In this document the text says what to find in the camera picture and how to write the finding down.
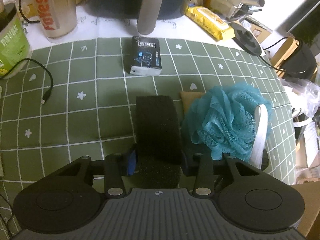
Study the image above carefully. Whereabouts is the tan drawstring pouch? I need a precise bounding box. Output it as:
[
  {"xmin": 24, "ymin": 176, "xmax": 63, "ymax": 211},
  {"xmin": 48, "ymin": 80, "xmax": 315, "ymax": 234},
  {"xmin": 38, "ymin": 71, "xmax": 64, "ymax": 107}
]
[{"xmin": 180, "ymin": 91, "xmax": 204, "ymax": 114}]

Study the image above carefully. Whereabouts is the blue mesh bath loofah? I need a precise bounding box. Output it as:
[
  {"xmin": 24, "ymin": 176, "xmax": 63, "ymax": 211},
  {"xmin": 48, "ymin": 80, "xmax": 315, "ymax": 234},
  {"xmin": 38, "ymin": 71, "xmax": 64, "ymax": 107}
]
[{"xmin": 181, "ymin": 82, "xmax": 272, "ymax": 169}]

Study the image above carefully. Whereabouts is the black kettle base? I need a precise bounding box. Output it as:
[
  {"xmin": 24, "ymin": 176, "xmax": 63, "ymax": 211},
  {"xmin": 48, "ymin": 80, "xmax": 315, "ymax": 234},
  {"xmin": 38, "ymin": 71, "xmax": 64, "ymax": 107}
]
[{"xmin": 229, "ymin": 22, "xmax": 262, "ymax": 56}]

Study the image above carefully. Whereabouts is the green label supplement jar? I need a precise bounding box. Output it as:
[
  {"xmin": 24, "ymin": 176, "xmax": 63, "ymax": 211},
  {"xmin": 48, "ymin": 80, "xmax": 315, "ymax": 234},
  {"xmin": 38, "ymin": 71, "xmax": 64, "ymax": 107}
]
[{"xmin": 0, "ymin": 3, "xmax": 32, "ymax": 79}]

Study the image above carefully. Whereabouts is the black foam sponge block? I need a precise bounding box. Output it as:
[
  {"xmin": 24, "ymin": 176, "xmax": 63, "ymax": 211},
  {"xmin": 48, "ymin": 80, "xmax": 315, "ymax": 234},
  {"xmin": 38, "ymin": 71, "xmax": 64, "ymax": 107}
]
[{"xmin": 136, "ymin": 96, "xmax": 182, "ymax": 189}]

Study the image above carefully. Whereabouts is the black usb cable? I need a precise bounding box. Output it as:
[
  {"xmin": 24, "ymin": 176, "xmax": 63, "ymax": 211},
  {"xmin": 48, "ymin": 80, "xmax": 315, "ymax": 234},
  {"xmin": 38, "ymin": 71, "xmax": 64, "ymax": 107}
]
[{"xmin": 0, "ymin": 58, "xmax": 54, "ymax": 105}]

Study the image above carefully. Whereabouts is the black garment on chair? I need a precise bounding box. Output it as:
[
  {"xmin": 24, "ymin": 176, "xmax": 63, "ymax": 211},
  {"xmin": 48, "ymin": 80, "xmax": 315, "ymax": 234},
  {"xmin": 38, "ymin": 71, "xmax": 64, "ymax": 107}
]
[{"xmin": 281, "ymin": 39, "xmax": 317, "ymax": 80}]

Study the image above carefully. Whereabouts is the yellow wet wipes pack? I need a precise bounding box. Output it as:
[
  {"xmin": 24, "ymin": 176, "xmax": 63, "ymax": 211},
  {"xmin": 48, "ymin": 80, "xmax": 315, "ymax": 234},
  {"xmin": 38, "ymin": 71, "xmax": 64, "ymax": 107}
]
[{"xmin": 185, "ymin": 6, "xmax": 235, "ymax": 41}]

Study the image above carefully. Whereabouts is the green checkered tablecloth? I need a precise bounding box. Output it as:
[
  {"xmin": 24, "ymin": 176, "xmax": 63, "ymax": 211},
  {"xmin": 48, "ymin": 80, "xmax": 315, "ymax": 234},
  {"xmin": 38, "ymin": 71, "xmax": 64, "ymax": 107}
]
[{"xmin": 1, "ymin": 37, "xmax": 296, "ymax": 239}]

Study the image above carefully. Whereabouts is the grey lid shaker bottle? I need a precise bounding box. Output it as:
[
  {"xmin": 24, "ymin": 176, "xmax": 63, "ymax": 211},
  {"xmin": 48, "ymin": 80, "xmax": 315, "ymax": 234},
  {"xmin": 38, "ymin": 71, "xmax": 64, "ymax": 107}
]
[{"xmin": 33, "ymin": 0, "xmax": 77, "ymax": 43}]

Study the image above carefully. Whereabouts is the black tissue packet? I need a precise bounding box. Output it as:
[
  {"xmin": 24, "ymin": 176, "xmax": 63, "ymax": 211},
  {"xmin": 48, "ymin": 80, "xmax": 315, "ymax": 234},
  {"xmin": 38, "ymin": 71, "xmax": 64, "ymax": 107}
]
[{"xmin": 130, "ymin": 36, "xmax": 162, "ymax": 76}]

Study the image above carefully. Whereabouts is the wooden chair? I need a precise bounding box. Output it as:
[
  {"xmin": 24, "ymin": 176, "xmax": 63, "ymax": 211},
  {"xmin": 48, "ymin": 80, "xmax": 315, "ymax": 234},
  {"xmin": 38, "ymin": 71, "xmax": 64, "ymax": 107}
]
[{"xmin": 270, "ymin": 37, "xmax": 299, "ymax": 77}]

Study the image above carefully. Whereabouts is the white plastic bag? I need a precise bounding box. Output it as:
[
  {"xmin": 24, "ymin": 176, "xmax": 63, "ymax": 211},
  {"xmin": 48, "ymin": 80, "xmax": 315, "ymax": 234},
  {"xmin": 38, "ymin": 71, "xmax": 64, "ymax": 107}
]
[{"xmin": 281, "ymin": 77, "xmax": 319, "ymax": 155}]

